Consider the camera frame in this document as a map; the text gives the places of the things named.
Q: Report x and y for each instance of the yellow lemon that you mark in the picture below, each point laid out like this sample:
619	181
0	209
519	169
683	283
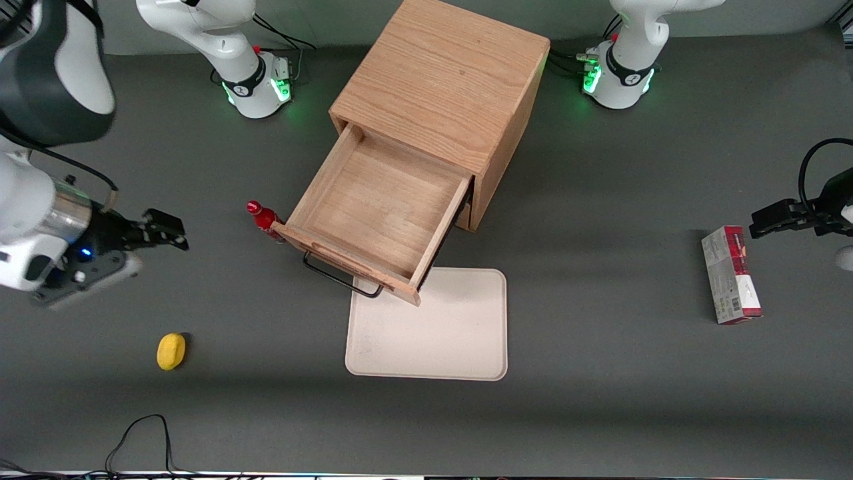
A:
170	351

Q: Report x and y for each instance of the wooden drawer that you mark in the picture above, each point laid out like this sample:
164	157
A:
466	216
380	206

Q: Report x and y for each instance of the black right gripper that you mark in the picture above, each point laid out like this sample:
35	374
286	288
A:
106	232

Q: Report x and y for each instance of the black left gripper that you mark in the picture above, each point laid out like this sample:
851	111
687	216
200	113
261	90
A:
834	198

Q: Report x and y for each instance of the beige rectangular tray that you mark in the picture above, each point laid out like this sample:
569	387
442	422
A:
453	333

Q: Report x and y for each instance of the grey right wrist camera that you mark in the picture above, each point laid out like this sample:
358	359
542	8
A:
86	280

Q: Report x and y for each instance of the red plastic bottle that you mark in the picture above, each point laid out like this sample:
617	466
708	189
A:
261	214

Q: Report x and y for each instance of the red and grey carton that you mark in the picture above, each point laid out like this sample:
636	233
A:
730	276

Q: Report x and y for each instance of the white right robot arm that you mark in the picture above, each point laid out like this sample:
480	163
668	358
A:
220	40

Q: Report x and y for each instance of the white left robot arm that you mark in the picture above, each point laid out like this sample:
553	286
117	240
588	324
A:
630	60

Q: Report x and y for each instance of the wooden drawer cabinet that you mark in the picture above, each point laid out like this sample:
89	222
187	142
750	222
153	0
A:
453	73

